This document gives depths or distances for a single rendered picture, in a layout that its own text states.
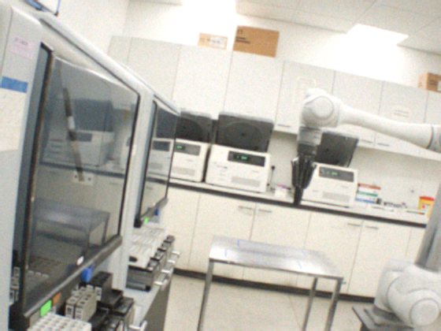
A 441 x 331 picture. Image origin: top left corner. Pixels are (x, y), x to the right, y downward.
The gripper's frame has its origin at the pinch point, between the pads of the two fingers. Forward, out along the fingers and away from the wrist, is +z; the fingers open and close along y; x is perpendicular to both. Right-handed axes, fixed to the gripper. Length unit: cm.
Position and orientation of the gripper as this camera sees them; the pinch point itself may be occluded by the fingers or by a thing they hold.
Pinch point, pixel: (298, 196)
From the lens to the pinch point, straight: 162.2
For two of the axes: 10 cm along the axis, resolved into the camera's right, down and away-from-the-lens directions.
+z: -1.8, 9.8, 0.5
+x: -5.5, -1.4, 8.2
